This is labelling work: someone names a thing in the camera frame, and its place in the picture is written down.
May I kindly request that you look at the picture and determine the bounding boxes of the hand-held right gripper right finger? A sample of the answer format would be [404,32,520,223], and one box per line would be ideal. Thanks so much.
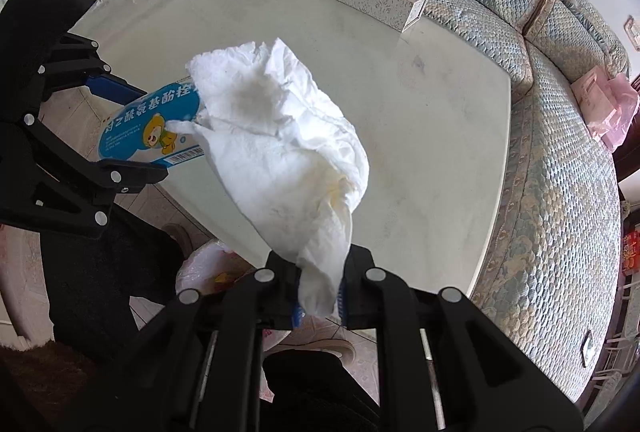
[340,246,583,432]

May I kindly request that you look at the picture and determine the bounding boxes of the quilted sofa back cushion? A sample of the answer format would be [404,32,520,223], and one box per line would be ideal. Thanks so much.
[524,0,632,82]

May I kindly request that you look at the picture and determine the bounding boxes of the white tissue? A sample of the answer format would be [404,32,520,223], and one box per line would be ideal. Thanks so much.
[186,38,371,317]

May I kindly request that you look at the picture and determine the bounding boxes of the blue cartoon medicine box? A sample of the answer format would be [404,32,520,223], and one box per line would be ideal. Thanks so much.
[96,79,207,169]

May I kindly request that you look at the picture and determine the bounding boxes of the brown fuzzy cloth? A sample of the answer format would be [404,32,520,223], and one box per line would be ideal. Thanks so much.
[0,341,101,432]

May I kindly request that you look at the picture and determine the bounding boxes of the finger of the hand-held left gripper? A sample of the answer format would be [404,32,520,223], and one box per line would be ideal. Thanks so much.
[0,112,169,239]
[39,34,149,106]

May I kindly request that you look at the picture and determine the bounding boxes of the red packaged goods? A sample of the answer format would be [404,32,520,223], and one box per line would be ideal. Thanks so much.
[620,218,640,273]

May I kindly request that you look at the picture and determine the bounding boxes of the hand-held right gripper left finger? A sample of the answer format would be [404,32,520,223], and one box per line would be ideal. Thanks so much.
[82,252,301,432]

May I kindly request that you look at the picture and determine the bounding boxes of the beige shoe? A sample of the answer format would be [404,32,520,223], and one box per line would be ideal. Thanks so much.
[162,223,196,263]
[262,337,357,365]

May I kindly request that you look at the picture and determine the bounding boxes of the person's black trousers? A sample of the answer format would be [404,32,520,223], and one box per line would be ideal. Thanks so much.
[40,207,381,432]

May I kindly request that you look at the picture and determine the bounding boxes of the white marble coffee table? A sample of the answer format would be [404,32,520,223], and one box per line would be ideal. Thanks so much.
[65,0,512,313]

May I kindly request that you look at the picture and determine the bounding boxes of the pink plastic bag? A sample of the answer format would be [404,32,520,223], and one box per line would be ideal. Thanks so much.
[570,66,640,153]

